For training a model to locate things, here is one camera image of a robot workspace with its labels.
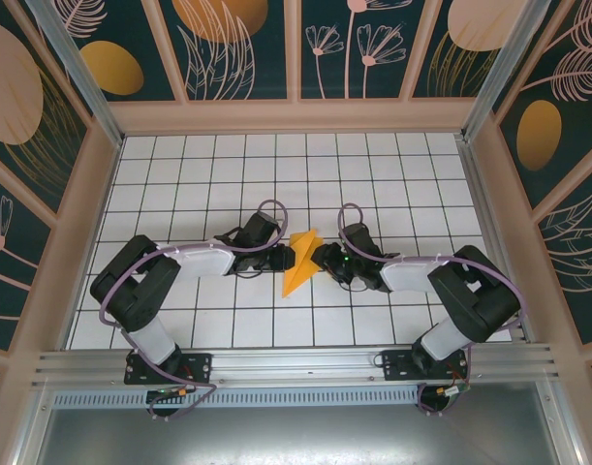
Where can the orange paper sheet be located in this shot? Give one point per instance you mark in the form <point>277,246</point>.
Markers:
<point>300,271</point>

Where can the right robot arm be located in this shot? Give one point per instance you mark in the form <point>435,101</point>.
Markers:
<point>475,300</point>

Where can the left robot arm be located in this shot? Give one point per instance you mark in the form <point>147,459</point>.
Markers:
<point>131,286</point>

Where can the grey metal sheet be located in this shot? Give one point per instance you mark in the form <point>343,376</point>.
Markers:
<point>295,436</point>

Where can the aluminium mounting rail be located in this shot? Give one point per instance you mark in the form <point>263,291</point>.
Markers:
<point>295,365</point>

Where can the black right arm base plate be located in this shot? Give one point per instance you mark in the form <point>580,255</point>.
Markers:
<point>397,365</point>

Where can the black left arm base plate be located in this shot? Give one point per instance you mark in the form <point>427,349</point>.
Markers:
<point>198,365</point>

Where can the aluminium frame post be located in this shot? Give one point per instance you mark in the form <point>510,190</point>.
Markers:
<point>499,68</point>
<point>82,77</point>

